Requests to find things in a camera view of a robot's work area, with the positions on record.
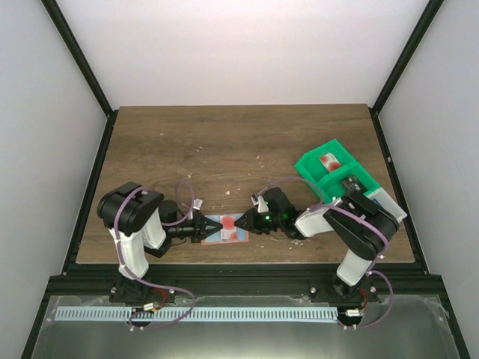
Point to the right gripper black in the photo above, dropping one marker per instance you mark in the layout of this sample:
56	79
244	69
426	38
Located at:
257	219

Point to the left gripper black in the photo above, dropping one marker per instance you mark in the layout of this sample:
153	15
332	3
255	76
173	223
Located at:
199	226

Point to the red white card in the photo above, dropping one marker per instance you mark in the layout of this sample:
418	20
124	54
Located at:
229	230
330	162

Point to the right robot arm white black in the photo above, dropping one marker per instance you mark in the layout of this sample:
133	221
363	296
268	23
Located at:
363	225

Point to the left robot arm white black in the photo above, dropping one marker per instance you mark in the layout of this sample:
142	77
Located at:
141	220

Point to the black card in tray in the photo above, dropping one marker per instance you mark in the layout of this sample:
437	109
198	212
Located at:
352	183

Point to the green plastic organizer tray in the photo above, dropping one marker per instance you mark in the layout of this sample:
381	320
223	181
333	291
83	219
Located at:
327	185

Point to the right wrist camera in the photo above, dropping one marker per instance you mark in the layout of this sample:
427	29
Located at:
259	203

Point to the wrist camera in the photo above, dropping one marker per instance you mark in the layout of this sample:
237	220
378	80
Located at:
259	203
197	204

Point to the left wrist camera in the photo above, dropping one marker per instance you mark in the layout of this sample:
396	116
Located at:
197	204

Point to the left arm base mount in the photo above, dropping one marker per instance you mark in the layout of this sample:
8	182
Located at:
132	292

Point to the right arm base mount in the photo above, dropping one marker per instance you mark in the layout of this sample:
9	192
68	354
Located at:
334	291

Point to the white slotted cable duct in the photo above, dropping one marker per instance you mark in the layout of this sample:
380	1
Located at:
200	314

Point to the left black frame post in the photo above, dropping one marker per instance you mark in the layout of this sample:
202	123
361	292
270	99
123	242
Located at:
63	28

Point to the black frame post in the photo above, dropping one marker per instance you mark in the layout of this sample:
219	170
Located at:
63	28
421	27

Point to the right black frame post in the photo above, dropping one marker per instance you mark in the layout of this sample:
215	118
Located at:
421	27

